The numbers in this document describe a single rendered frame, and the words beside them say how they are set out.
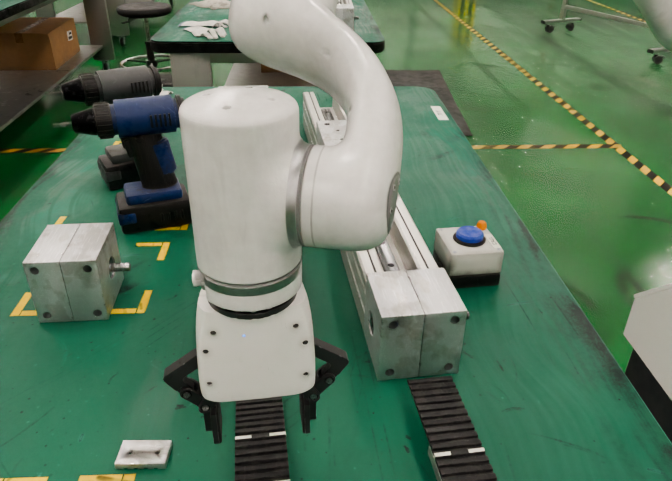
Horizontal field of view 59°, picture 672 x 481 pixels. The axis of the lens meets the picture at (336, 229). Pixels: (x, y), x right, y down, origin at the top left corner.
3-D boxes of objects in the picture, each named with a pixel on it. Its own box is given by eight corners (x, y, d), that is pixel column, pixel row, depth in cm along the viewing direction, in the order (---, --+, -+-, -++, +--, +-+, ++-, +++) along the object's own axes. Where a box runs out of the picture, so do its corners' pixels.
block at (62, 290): (127, 318, 80) (115, 259, 76) (39, 323, 79) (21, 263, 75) (140, 277, 89) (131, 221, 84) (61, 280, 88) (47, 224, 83)
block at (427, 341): (477, 371, 72) (488, 308, 68) (377, 381, 71) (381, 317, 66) (453, 325, 80) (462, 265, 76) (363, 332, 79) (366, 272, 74)
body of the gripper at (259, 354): (185, 310, 45) (200, 415, 51) (318, 299, 47) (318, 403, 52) (190, 258, 52) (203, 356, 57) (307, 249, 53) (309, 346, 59)
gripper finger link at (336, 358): (267, 335, 52) (261, 383, 54) (354, 336, 53) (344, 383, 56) (266, 326, 53) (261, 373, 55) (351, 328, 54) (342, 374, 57)
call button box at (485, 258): (499, 285, 88) (505, 249, 85) (435, 290, 87) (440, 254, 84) (480, 257, 95) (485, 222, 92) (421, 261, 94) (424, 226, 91)
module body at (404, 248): (436, 326, 80) (443, 273, 76) (363, 332, 79) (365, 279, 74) (343, 124, 149) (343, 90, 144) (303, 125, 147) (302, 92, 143)
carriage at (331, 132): (389, 185, 105) (391, 149, 101) (327, 188, 103) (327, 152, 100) (371, 151, 118) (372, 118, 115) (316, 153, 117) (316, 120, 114)
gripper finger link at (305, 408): (301, 384, 54) (303, 435, 57) (336, 380, 54) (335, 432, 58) (298, 360, 57) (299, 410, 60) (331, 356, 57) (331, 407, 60)
